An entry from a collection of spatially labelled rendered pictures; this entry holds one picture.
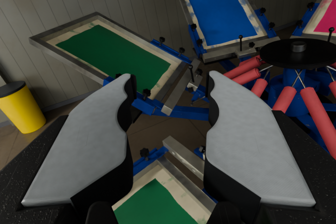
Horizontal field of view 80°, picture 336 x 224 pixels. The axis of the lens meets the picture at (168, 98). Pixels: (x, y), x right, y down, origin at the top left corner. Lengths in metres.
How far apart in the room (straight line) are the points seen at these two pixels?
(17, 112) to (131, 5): 2.42
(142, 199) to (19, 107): 2.92
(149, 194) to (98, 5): 3.19
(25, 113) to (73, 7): 1.76
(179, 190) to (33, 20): 3.33
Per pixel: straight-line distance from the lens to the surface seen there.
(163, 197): 0.93
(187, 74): 1.27
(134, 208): 0.94
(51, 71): 3.94
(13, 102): 3.58
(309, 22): 1.89
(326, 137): 0.95
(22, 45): 3.87
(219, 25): 1.83
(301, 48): 1.06
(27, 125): 3.76
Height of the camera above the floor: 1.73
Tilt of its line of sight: 32 degrees down
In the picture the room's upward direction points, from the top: 13 degrees counter-clockwise
